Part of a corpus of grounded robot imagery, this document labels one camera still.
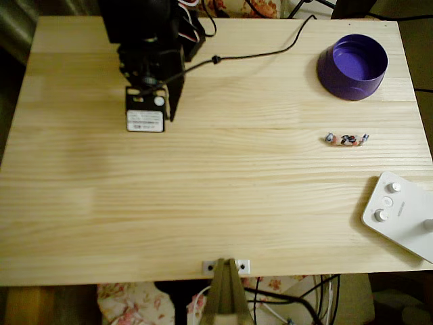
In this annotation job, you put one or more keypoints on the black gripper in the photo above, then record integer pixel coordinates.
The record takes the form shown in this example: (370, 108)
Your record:
(176, 91)

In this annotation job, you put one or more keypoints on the candy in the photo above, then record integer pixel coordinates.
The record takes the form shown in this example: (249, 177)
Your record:
(345, 139)

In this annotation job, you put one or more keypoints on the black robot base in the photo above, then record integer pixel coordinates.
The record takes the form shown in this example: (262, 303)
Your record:
(196, 47)

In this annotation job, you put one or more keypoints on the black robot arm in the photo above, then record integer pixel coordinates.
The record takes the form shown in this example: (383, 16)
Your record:
(135, 20)

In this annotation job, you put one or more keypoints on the purple bowl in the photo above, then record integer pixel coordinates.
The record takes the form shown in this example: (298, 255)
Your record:
(338, 84)

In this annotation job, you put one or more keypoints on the floral cloth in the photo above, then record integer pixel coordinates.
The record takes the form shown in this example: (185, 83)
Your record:
(128, 304)
(264, 8)

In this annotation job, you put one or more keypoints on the black tripod stand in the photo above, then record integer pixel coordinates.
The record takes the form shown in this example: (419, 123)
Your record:
(296, 8)

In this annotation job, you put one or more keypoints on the grey curtain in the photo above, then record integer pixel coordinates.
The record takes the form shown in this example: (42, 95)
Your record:
(17, 20)

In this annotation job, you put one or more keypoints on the dark furniture piece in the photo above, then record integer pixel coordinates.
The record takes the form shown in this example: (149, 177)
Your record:
(355, 6)

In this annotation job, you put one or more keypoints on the white lamp base with knobs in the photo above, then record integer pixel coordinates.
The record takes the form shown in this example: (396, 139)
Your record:
(406, 220)

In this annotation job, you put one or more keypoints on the black camera box white label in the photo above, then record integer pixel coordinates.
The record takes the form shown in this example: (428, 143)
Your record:
(145, 122)

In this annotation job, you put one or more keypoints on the white metal bracket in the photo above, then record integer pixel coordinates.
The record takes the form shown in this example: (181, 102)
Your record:
(206, 267)

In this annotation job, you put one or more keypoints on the olive camera stand post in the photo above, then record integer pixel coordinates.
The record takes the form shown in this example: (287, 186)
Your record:
(223, 291)

